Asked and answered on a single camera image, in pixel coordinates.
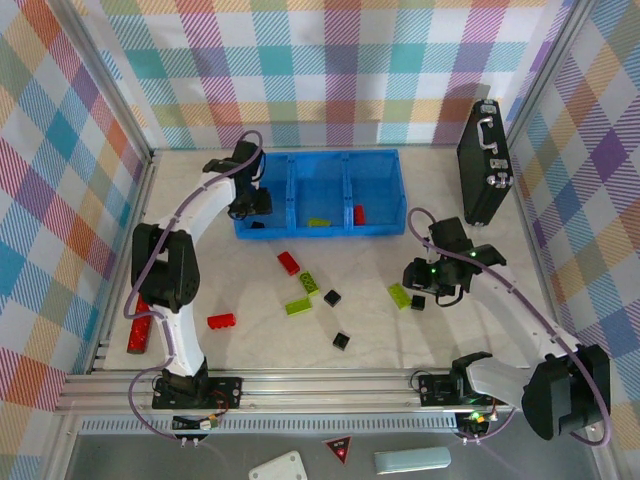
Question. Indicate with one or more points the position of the light blue bar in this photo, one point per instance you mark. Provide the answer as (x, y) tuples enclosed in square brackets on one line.
[(412, 460)]

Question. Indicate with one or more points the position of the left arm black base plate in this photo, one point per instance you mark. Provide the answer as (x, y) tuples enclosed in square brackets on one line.
[(227, 392)]

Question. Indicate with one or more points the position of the black lego brick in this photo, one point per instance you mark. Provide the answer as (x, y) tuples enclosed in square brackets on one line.
[(332, 298), (256, 225), (417, 302), (341, 340)]

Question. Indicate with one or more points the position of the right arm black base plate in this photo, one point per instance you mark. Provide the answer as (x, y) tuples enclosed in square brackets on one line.
[(435, 390)]

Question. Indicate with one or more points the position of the green studded lego brick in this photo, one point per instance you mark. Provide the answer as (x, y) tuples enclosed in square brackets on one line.
[(309, 283)]

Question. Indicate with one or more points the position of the aluminium front rail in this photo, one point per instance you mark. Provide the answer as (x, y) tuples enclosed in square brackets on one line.
[(325, 395)]

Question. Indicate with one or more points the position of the red glitter microphone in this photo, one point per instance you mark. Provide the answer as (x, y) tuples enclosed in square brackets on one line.
[(139, 335)]

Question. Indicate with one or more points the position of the aluminium corner post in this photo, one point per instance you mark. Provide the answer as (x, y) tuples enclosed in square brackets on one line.
[(540, 75), (106, 75)]

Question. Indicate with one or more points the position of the blue three-compartment bin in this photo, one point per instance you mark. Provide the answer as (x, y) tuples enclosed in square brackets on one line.
[(320, 170)]

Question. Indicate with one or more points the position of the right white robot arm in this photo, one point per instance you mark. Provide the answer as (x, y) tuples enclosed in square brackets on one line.
[(520, 310)]

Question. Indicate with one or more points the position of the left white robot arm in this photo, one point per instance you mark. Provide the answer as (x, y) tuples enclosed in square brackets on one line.
[(175, 340)]

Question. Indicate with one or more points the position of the aluminium side rail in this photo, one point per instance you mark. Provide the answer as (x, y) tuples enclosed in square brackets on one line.
[(537, 250), (142, 200)]

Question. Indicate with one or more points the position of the red triangle sign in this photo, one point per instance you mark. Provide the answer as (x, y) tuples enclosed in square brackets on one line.
[(337, 448)]

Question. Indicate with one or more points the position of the black briefcase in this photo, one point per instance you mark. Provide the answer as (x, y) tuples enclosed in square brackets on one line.
[(482, 170)]

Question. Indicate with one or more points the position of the white square plate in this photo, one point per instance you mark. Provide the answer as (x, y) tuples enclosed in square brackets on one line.
[(279, 467)]

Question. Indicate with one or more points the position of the red lego brick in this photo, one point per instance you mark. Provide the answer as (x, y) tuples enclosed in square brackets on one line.
[(288, 263), (221, 321), (359, 214)]

